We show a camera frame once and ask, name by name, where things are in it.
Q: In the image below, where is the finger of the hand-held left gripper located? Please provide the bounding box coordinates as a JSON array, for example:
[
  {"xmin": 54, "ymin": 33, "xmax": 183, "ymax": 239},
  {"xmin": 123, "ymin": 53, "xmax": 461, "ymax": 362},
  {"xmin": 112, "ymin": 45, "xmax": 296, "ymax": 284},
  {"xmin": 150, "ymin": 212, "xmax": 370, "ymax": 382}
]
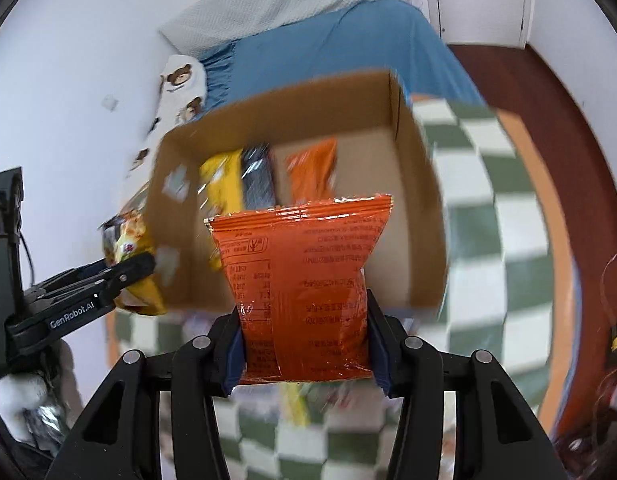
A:
[{"xmin": 22, "ymin": 252, "xmax": 157, "ymax": 312}]

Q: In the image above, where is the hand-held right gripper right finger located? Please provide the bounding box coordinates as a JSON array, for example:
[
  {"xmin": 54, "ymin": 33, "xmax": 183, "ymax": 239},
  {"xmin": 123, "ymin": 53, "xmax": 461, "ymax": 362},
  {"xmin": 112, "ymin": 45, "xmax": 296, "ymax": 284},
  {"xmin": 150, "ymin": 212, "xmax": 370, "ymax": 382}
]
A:
[{"xmin": 365, "ymin": 290, "xmax": 571, "ymax": 480}]

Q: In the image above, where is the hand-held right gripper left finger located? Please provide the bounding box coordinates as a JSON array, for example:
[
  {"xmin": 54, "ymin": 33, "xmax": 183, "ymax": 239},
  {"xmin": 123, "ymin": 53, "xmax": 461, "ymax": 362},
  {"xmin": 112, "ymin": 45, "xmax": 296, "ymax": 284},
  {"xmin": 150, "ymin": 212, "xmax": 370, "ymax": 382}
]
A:
[{"xmin": 46, "ymin": 310, "xmax": 246, "ymax": 480}]

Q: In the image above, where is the yellow chips packet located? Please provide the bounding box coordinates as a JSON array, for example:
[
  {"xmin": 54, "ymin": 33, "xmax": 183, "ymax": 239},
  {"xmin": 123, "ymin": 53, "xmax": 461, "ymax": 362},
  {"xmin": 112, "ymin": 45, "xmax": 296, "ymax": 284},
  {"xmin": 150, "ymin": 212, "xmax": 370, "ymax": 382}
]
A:
[{"xmin": 101, "ymin": 185, "xmax": 168, "ymax": 317}]

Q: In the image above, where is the orange snack packet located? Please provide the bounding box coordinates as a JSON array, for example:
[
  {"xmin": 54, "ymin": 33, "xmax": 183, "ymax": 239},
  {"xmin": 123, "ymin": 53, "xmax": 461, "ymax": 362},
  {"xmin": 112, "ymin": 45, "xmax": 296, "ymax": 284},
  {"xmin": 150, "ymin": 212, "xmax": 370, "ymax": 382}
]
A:
[
  {"xmin": 284, "ymin": 138, "xmax": 339, "ymax": 203},
  {"xmin": 203, "ymin": 194, "xmax": 394, "ymax": 385}
]

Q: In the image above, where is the cardboard box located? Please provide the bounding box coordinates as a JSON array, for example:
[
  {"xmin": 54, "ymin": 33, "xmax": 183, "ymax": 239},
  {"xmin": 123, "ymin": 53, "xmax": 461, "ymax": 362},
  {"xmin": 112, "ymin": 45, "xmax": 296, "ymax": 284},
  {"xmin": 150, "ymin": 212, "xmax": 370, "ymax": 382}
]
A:
[{"xmin": 143, "ymin": 67, "xmax": 449, "ymax": 313}]

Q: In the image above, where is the yellow snack packet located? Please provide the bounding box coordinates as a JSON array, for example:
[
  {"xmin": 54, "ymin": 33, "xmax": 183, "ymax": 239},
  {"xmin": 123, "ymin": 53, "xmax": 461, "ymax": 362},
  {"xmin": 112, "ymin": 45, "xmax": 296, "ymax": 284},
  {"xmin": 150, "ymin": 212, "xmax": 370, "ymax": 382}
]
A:
[{"xmin": 198, "ymin": 149, "xmax": 246, "ymax": 216}]

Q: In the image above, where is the green white checkered blanket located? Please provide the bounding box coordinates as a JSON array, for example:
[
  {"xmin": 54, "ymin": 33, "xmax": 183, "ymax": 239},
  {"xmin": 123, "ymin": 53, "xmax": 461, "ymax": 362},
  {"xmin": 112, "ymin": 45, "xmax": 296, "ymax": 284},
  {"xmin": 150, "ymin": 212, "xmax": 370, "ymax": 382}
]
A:
[{"xmin": 106, "ymin": 95, "xmax": 579, "ymax": 480}]

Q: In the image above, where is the black snack packet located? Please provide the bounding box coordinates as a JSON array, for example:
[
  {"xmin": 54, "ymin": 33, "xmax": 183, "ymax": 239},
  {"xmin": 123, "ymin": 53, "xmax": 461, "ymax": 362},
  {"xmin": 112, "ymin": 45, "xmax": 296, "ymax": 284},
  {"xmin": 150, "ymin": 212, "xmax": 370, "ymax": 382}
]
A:
[{"xmin": 241, "ymin": 145, "xmax": 279, "ymax": 209}]

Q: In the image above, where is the bear print pillow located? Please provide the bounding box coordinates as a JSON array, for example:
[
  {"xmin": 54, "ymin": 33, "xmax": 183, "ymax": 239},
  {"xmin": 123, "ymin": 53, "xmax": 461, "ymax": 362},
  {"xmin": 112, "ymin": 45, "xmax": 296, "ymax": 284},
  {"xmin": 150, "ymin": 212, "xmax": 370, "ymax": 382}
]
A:
[{"xmin": 123, "ymin": 54, "xmax": 209, "ymax": 201}]

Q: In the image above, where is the grey quilted headboard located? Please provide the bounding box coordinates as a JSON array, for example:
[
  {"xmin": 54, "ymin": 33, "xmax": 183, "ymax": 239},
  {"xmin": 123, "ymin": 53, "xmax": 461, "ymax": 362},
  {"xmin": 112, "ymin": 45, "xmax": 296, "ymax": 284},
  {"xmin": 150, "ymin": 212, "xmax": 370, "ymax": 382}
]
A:
[{"xmin": 158, "ymin": 0, "xmax": 406, "ymax": 57}]

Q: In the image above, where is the blue bed sheet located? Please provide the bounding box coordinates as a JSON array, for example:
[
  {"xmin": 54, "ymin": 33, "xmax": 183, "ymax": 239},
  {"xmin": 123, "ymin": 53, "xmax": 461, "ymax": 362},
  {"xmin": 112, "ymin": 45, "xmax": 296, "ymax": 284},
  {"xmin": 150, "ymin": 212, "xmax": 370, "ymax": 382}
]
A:
[{"xmin": 196, "ymin": 0, "xmax": 489, "ymax": 116}]

